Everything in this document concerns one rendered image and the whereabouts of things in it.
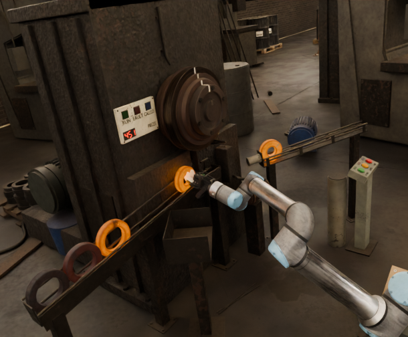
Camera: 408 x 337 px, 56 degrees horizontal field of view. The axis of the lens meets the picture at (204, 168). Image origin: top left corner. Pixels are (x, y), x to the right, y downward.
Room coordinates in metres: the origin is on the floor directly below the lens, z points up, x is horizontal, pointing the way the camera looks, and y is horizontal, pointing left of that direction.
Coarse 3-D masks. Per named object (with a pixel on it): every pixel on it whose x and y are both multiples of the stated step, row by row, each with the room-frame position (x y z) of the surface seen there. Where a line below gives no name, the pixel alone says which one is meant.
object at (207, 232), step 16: (208, 208) 1.71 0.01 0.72; (176, 224) 1.73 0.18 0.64; (192, 224) 1.72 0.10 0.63; (208, 224) 1.71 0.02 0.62; (176, 240) 1.47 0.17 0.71; (192, 240) 1.46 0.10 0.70; (208, 240) 1.60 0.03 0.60; (176, 256) 1.47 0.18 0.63; (192, 256) 1.46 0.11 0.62; (208, 256) 1.45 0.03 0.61; (192, 272) 1.59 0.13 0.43; (208, 304) 1.63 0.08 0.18; (192, 320) 1.71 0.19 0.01; (208, 320) 1.58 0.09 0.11; (224, 320) 1.67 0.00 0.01; (192, 336) 1.59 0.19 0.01; (208, 336) 1.57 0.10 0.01; (224, 336) 1.56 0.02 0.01
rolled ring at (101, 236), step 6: (108, 222) 1.61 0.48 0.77; (114, 222) 1.61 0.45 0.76; (120, 222) 1.64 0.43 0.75; (102, 228) 1.58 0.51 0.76; (108, 228) 1.58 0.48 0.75; (120, 228) 1.65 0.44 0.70; (126, 228) 1.65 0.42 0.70; (102, 234) 1.56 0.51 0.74; (126, 234) 1.65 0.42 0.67; (96, 240) 1.55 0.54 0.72; (102, 240) 1.55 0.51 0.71; (120, 240) 1.65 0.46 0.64; (102, 246) 1.54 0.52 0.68; (102, 252) 1.54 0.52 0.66; (108, 252) 1.56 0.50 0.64
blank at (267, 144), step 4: (268, 140) 2.38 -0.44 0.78; (272, 140) 2.38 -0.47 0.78; (276, 140) 2.39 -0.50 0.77; (264, 144) 2.37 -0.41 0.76; (268, 144) 2.37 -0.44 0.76; (272, 144) 2.38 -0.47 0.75; (276, 144) 2.38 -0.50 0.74; (280, 144) 2.39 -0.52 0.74; (260, 148) 2.38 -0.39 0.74; (264, 148) 2.36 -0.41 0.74; (276, 148) 2.38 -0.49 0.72; (280, 148) 2.39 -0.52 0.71; (264, 152) 2.36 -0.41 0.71; (276, 152) 2.38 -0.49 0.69; (264, 156) 2.36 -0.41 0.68; (268, 156) 2.37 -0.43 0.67; (276, 156) 2.38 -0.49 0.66; (272, 160) 2.38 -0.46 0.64
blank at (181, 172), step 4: (180, 168) 2.02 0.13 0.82; (184, 168) 2.02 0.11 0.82; (188, 168) 2.04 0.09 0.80; (192, 168) 2.07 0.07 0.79; (180, 172) 2.00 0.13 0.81; (184, 172) 2.01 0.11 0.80; (176, 176) 1.99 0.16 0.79; (180, 176) 1.99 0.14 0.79; (184, 176) 2.01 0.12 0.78; (176, 180) 1.98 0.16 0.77; (180, 180) 1.98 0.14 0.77; (176, 184) 1.98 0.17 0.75; (180, 184) 1.98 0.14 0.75; (184, 184) 2.00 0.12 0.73; (176, 188) 1.99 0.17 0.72; (180, 188) 1.97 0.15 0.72; (184, 188) 2.00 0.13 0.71; (188, 188) 2.02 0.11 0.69
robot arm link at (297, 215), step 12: (252, 180) 1.88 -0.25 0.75; (252, 192) 1.85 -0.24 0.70; (264, 192) 1.71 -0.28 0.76; (276, 192) 1.66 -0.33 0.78; (276, 204) 1.57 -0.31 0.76; (288, 204) 1.51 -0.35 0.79; (300, 204) 1.45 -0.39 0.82; (288, 216) 1.42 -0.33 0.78; (300, 216) 1.38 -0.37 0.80; (312, 216) 1.41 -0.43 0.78; (300, 228) 1.34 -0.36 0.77; (312, 228) 1.36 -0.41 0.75
